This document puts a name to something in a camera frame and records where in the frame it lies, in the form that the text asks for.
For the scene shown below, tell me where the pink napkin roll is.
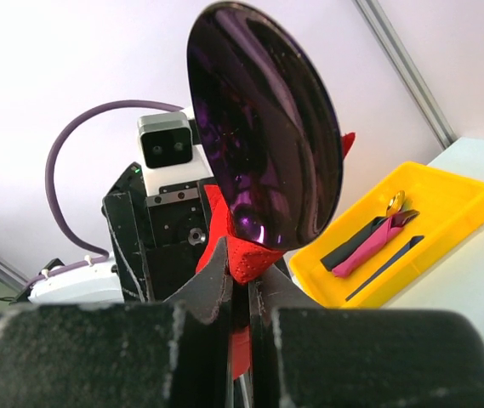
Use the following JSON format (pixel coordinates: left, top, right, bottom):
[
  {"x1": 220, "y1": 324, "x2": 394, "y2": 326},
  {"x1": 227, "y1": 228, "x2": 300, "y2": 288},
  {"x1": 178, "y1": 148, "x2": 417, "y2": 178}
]
[{"x1": 330, "y1": 210, "x2": 419, "y2": 278}]

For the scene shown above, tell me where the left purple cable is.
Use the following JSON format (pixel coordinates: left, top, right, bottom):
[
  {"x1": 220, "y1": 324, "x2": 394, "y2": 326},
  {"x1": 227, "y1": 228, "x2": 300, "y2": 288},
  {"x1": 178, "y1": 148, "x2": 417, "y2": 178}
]
[{"x1": 24, "y1": 99, "x2": 185, "y2": 288}]

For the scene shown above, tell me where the gold spoon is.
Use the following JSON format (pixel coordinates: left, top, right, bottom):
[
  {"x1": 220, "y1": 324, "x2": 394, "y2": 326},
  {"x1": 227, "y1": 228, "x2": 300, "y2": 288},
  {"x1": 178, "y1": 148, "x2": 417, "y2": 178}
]
[{"x1": 385, "y1": 190, "x2": 406, "y2": 217}]

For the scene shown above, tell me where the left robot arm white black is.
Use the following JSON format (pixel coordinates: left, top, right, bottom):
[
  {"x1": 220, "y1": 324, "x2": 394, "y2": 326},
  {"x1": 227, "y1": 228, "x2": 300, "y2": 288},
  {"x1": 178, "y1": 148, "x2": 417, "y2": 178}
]
[{"x1": 0, "y1": 162, "x2": 215, "y2": 304}]

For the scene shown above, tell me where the red paper napkin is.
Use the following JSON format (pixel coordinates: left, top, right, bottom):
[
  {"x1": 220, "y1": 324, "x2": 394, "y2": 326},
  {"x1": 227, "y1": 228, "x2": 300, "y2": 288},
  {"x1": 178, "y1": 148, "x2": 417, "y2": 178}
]
[{"x1": 194, "y1": 131, "x2": 357, "y2": 382}]

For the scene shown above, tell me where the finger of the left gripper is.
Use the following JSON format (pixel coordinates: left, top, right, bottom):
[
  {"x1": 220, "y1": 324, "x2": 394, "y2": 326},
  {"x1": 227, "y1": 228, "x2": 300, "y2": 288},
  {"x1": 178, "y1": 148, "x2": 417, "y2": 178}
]
[{"x1": 103, "y1": 192, "x2": 155, "y2": 303}]

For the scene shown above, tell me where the yellow plastic tray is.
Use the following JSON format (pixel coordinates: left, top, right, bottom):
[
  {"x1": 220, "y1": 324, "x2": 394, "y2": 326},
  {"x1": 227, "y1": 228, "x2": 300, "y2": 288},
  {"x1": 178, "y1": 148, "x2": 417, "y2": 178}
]
[{"x1": 289, "y1": 162, "x2": 484, "y2": 309}]

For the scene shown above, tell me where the black napkin roll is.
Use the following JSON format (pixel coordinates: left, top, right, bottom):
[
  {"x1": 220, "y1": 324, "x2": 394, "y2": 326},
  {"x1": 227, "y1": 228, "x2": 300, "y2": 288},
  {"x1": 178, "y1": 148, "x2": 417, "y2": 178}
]
[{"x1": 321, "y1": 216, "x2": 388, "y2": 271}]

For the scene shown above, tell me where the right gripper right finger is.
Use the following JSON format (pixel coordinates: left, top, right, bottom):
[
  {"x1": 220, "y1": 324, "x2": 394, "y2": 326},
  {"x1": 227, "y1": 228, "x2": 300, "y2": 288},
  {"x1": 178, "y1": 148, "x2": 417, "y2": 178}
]
[{"x1": 248, "y1": 268, "x2": 484, "y2": 407}]

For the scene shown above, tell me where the purple plastic spoon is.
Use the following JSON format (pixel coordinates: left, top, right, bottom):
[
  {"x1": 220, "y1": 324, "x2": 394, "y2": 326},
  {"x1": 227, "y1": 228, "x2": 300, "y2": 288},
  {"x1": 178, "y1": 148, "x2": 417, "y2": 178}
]
[{"x1": 187, "y1": 2, "x2": 343, "y2": 251}]

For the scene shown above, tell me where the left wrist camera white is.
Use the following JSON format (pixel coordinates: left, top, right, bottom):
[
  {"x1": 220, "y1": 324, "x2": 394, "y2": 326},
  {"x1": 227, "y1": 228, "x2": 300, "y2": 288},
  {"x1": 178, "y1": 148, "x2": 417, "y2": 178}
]
[{"x1": 138, "y1": 110, "x2": 213, "y2": 196}]

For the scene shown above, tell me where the navy napkin roll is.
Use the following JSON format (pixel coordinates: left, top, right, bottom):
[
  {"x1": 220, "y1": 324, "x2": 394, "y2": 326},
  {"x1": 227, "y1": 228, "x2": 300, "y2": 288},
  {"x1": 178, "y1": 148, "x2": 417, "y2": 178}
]
[{"x1": 345, "y1": 235, "x2": 424, "y2": 302}]

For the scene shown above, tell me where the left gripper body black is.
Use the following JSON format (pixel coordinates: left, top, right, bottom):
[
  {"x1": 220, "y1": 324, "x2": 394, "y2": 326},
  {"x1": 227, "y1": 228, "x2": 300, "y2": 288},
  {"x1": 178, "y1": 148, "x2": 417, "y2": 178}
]
[{"x1": 107, "y1": 162, "x2": 216, "y2": 302}]

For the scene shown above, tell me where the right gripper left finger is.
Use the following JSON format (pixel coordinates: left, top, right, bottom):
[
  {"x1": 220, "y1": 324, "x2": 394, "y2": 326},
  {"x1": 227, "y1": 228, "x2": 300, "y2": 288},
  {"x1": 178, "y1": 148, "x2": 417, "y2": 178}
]
[{"x1": 0, "y1": 239, "x2": 233, "y2": 407}]

